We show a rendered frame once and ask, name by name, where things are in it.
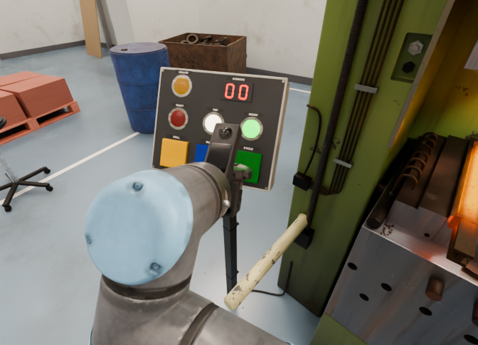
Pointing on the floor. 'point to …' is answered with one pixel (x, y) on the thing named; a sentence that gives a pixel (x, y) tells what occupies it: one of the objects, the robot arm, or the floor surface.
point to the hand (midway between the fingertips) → (238, 166)
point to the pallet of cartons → (33, 101)
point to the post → (230, 251)
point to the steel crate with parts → (208, 52)
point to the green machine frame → (338, 20)
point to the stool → (18, 178)
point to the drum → (140, 80)
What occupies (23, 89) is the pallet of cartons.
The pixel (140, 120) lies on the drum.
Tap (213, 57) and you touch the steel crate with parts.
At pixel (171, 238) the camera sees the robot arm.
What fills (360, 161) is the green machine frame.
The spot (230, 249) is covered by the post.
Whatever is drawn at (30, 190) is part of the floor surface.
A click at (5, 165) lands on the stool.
